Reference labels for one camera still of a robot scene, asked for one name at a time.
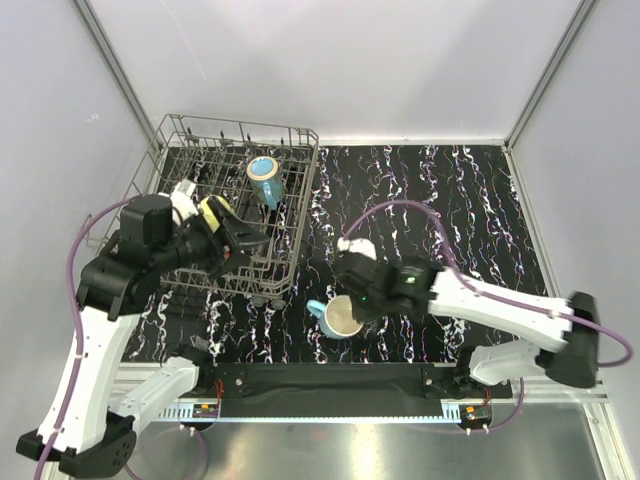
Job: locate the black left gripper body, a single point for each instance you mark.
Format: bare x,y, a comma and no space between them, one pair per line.
213,248

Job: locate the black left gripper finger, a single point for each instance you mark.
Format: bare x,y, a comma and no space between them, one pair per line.
227,263
240,235

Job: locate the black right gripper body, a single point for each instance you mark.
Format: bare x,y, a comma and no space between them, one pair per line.
369,306

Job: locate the paper cup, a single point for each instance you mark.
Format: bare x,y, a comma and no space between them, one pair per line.
213,209

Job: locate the blue mug cream inside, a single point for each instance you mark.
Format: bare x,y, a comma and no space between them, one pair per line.
335,318

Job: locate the blue butterfly mug orange inside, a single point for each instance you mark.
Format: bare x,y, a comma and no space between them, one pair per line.
265,177

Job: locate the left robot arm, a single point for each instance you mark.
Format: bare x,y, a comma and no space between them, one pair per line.
84,433

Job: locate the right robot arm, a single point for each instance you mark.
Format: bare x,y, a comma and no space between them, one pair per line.
553,336

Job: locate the black marble pattern mat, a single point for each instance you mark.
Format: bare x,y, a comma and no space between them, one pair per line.
471,190

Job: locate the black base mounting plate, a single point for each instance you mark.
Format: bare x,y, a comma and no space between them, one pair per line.
330,390

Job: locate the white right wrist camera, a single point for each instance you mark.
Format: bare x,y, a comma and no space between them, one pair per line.
361,246

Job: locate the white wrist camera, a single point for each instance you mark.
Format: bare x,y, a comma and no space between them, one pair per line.
361,246
183,206

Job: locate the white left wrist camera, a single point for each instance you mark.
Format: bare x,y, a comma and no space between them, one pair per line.
183,206

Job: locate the grey wire dish rack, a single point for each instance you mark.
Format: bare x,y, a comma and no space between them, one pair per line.
214,153

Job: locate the white slotted cable duct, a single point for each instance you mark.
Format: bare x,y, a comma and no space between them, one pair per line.
190,412

